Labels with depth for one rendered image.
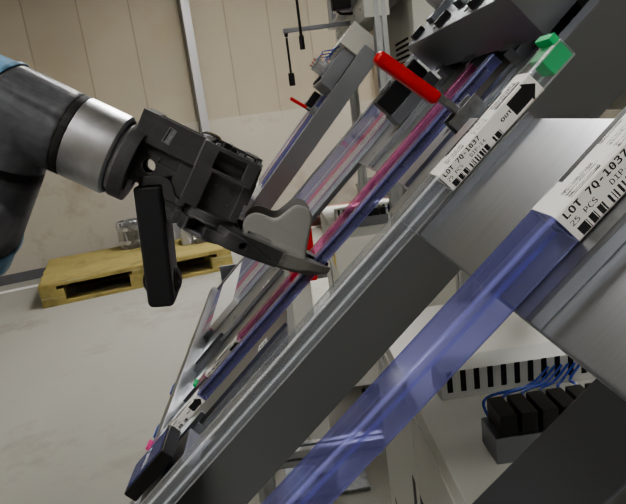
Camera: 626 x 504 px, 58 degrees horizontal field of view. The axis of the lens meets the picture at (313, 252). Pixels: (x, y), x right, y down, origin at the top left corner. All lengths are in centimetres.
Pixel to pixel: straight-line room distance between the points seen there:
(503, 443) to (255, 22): 501
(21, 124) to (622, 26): 47
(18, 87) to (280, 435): 36
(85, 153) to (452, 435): 56
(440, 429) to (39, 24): 476
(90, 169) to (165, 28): 478
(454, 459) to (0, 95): 62
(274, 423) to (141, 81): 479
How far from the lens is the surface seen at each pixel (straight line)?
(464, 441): 78
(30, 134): 53
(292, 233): 51
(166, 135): 51
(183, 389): 76
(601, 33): 49
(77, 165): 52
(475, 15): 57
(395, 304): 46
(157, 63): 521
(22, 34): 519
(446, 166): 27
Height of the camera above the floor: 105
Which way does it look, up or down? 14 degrees down
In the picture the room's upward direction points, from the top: 7 degrees counter-clockwise
